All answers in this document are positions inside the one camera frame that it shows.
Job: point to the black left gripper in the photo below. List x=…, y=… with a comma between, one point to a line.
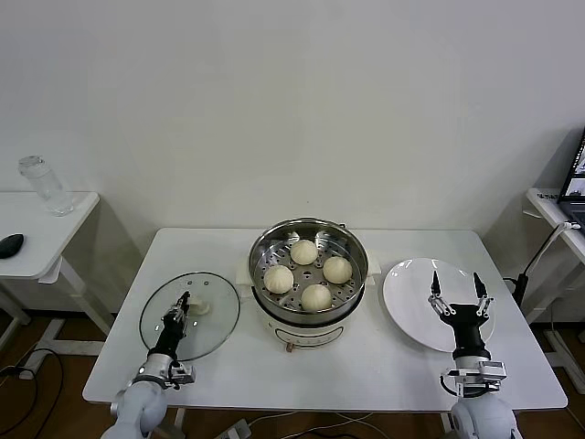
x=173, y=328

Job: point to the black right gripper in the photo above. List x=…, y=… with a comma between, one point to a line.
x=466, y=324

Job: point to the round glass pot lid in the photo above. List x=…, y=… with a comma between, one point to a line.
x=215, y=320

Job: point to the white steamed baozi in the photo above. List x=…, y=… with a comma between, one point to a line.
x=278, y=279
x=337, y=269
x=316, y=297
x=304, y=251

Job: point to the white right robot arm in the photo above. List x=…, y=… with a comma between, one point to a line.
x=484, y=414

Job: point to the perforated steel steamer basket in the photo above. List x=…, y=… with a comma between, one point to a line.
x=347, y=247

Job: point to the round white plate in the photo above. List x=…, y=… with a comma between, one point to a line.
x=411, y=297

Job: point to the white laptop desk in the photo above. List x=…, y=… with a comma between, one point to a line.
x=544, y=206

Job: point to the white work table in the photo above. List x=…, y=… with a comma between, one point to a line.
x=274, y=388

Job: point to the white electric cooker base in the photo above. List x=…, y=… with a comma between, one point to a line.
x=306, y=331

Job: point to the white power strip under table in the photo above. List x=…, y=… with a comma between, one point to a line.
x=237, y=430

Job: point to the white side table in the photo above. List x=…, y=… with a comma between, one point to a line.
x=45, y=228

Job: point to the black laptop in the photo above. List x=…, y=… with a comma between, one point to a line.
x=577, y=183

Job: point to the clear plastic water bottle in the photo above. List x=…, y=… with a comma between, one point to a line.
x=48, y=187

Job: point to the black computer mouse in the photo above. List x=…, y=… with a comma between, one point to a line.
x=10, y=246

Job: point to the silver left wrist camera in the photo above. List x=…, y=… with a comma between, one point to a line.
x=185, y=374

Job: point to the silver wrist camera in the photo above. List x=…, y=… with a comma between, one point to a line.
x=484, y=371
x=185, y=374

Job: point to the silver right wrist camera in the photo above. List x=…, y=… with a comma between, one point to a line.
x=484, y=371

